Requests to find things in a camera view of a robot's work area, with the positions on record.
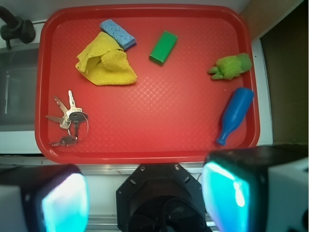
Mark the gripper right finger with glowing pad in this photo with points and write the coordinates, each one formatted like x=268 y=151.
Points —
x=260 y=189

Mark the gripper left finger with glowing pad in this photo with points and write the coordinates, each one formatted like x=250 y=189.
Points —
x=52 y=198

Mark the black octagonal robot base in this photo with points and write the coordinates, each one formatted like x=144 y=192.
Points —
x=161 y=198

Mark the green rectangular block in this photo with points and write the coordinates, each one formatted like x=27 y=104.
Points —
x=163 y=48

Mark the bunch of metal keys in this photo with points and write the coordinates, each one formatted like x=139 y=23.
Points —
x=70 y=121

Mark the blue plastic bottle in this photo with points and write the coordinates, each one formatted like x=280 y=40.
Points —
x=235 y=113

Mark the green plush toy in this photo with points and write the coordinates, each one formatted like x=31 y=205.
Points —
x=229 y=67

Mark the red plastic tray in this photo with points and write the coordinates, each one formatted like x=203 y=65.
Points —
x=172 y=113

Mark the stainless steel sink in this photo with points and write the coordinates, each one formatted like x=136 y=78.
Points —
x=18 y=78

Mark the yellow cloth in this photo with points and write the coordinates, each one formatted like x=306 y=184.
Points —
x=103 y=62

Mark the blue sponge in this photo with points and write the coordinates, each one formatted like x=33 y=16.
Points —
x=123 y=38

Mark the black faucet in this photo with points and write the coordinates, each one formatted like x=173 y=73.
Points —
x=15 y=28

